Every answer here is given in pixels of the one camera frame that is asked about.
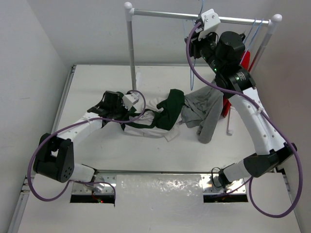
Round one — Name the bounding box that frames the grey t shirt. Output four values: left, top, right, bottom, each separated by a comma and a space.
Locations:
181, 86, 223, 144

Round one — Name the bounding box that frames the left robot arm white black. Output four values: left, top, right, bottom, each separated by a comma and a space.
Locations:
33, 91, 126, 183

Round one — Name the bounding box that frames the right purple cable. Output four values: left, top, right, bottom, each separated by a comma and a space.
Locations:
186, 21, 303, 217

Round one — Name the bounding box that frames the light blue hanger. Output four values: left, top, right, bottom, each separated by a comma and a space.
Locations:
182, 0, 205, 91

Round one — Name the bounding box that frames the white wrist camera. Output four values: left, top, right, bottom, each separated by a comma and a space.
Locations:
198, 9, 221, 40
122, 94, 139, 110

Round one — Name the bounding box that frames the green and white t shirt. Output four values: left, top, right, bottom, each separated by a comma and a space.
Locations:
121, 89, 185, 142

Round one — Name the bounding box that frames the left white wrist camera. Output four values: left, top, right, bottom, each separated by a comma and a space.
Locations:
122, 94, 139, 110

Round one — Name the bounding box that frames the blue hanger with grey shirt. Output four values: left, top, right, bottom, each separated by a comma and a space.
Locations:
242, 18, 258, 49

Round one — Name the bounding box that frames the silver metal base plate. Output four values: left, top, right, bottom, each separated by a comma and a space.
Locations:
71, 171, 246, 198

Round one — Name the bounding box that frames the white metal clothes rack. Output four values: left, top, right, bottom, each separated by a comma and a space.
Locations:
123, 1, 283, 135

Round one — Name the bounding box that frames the blue hanger with red shirt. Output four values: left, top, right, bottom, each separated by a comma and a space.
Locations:
245, 19, 263, 52

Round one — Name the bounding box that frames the red t shirt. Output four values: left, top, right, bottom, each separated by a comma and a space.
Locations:
221, 51, 251, 117

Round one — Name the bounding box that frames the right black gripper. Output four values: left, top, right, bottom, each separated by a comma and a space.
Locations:
187, 26, 223, 73

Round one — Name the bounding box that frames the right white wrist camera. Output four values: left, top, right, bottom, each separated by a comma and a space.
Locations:
198, 9, 221, 40

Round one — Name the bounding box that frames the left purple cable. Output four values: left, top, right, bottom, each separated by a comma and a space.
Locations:
27, 90, 147, 201

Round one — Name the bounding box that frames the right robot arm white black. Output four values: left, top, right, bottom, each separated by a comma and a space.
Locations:
185, 31, 297, 187

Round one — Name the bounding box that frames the purple cable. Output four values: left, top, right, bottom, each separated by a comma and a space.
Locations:
27, 90, 147, 201
186, 21, 303, 217

